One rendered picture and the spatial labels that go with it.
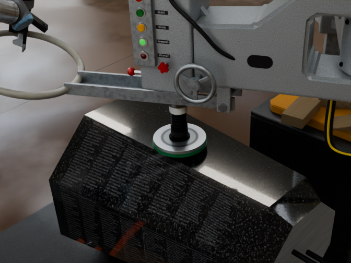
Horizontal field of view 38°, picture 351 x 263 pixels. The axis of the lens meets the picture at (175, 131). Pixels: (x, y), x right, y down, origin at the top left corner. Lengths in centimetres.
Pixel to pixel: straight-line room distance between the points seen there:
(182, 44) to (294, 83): 39
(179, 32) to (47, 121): 244
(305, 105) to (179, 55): 81
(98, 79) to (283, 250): 99
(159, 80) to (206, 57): 20
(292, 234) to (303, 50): 63
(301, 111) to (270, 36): 73
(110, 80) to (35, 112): 212
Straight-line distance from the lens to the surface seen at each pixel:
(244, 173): 193
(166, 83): 182
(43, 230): 302
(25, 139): 387
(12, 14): 208
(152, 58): 178
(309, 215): 189
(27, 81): 472
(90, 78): 215
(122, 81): 209
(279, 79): 171
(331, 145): 191
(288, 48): 166
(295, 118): 228
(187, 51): 174
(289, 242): 185
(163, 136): 206
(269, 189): 187
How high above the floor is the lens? 199
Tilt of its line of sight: 32 degrees down
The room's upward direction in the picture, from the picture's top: 3 degrees counter-clockwise
